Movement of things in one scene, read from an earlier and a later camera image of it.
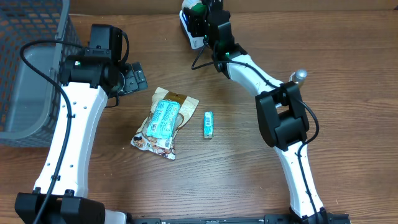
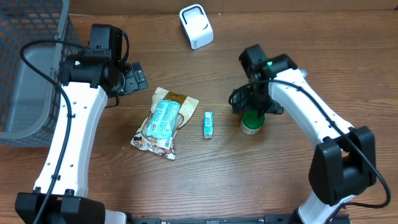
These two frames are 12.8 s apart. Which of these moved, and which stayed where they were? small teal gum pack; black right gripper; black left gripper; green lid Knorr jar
Moved: black right gripper; green lid Knorr jar
Stayed: small teal gum pack; black left gripper
